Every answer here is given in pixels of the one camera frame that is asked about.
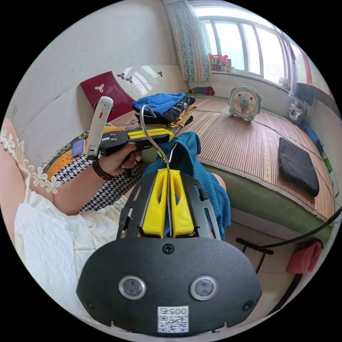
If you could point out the small white fan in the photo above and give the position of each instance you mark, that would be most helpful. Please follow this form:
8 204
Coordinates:
283 82

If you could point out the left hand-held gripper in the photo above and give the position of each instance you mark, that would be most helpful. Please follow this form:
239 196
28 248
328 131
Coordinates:
115 142

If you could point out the pile of clothes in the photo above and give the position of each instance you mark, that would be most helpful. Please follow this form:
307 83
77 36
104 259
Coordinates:
160 102

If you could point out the bed with woven mat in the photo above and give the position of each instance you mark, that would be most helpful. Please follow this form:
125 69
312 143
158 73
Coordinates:
240 139

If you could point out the person's body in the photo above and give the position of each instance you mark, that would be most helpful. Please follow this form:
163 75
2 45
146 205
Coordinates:
40 240

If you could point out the blue long sleeve shirt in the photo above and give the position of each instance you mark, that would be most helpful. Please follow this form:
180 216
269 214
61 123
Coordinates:
208 192

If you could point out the person's left forearm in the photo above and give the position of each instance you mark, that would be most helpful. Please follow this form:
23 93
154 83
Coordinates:
72 192

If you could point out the light blue table fan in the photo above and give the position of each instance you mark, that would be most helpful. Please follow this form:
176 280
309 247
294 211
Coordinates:
243 101

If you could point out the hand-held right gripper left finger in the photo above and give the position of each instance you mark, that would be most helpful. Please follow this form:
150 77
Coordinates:
154 208

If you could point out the patterned blue curtain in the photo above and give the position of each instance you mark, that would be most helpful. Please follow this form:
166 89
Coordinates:
187 40

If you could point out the dark grey cushion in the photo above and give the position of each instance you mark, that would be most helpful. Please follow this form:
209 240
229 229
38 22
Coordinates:
296 165

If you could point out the black floor pump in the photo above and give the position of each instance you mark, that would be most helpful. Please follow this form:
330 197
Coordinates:
255 251

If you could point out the person's left hand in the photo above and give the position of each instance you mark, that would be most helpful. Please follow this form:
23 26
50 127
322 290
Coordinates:
117 163

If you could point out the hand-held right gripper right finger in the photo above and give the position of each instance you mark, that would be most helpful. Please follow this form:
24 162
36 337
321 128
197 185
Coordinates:
182 211

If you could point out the window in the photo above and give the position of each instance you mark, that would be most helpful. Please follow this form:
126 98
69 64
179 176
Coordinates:
253 48

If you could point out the grey plush toy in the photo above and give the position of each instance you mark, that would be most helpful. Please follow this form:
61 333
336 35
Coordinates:
296 112

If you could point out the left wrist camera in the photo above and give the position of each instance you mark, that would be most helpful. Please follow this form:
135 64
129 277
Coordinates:
97 125

